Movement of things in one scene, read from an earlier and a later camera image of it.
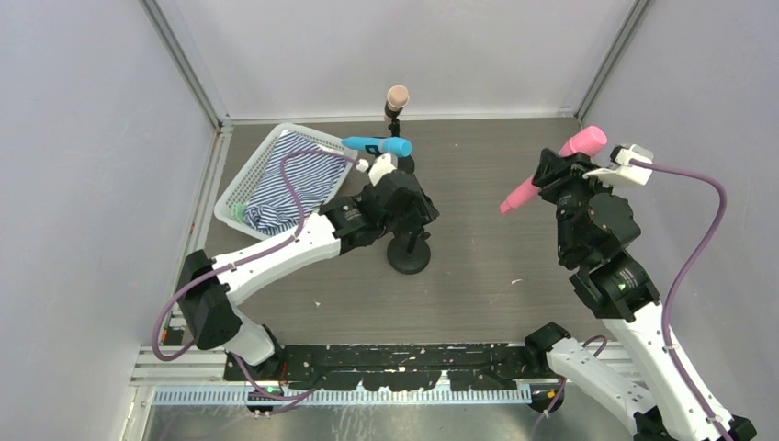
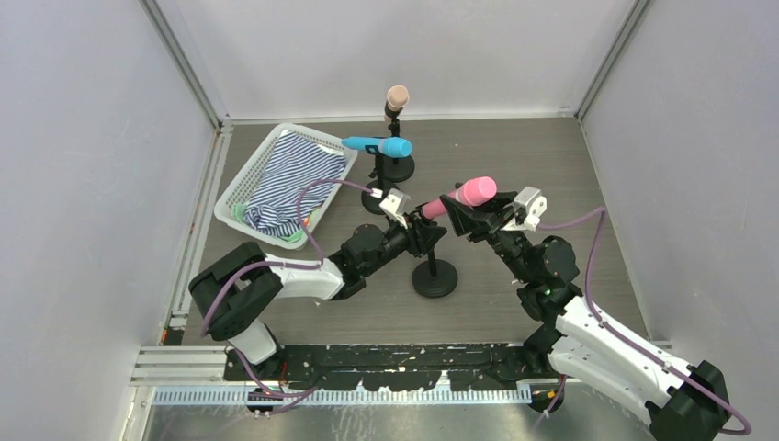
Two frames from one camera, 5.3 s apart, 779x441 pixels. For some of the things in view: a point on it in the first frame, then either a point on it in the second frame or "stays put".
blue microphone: [398, 147] stays put
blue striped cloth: [313, 175] stays put
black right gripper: [553, 173] -> [487, 222]
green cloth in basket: [238, 212] stays put
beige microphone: [398, 96] stays put
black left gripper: [378, 150] -> [416, 233]
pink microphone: [589, 141] -> [472, 192]
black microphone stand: [409, 254] -> [432, 278]
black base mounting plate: [396, 367] stays put
